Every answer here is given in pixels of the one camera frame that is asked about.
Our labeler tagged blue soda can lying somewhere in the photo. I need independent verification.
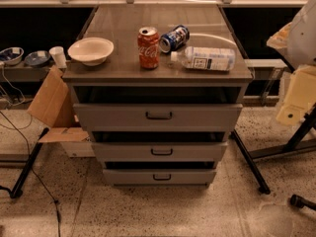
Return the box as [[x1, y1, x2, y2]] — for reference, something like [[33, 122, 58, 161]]
[[159, 25, 190, 53]]

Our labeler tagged blue patterned bowl left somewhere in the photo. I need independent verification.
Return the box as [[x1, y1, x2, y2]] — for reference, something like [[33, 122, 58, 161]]
[[0, 47, 24, 66]]

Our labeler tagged grey top drawer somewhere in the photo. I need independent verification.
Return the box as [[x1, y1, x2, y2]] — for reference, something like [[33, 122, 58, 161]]
[[74, 104, 242, 131]]

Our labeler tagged grey drawer cabinet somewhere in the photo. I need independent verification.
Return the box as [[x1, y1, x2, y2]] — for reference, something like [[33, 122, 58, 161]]
[[63, 4, 253, 172]]

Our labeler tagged clear plastic water bottle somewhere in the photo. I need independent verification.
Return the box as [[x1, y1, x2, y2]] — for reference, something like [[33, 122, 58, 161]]
[[171, 46, 236, 71]]

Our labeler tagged red cola can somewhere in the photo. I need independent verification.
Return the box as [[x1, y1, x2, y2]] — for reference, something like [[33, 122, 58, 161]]
[[137, 27, 159, 69]]

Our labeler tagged grey bottom drawer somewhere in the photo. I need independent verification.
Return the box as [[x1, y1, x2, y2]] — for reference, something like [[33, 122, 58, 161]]
[[103, 169, 216, 186]]

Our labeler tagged black stand leg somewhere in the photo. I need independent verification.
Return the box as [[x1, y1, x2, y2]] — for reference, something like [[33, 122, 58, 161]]
[[10, 140, 42, 198], [231, 130, 271, 195]]

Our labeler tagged black stand leg right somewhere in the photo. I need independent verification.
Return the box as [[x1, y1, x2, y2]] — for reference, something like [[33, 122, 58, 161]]
[[231, 130, 271, 195]]

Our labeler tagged blue patterned bowl right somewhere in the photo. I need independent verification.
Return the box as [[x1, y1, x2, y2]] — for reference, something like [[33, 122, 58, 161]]
[[25, 50, 50, 67]]

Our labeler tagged black stand leg left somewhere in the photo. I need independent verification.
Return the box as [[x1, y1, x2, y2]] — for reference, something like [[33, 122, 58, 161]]
[[10, 140, 42, 198]]

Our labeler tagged black floor cable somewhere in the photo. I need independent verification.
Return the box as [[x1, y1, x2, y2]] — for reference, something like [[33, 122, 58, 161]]
[[0, 111, 62, 237]]

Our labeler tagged blue patterned bowl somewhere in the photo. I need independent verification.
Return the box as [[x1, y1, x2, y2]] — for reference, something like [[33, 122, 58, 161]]
[[0, 47, 24, 66], [25, 50, 50, 67]]

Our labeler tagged brown cardboard box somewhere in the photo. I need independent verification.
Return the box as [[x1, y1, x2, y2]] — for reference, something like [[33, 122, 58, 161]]
[[28, 65, 95, 157]]

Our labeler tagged grey middle drawer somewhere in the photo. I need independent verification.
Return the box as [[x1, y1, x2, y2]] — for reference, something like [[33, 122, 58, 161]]
[[92, 142, 227, 162]]

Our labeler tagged white bowl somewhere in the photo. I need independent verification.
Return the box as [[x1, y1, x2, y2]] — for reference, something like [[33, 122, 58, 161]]
[[68, 38, 114, 66]]

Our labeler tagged grey drawer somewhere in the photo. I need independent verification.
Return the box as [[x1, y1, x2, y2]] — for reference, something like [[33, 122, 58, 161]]
[[92, 142, 227, 162], [103, 169, 216, 186], [74, 104, 242, 131]]

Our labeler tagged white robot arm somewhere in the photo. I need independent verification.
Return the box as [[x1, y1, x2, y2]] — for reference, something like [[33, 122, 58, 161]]
[[267, 0, 316, 125]]

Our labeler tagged white paper cup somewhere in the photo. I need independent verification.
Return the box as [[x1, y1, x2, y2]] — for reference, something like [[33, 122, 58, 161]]
[[49, 46, 66, 68]]

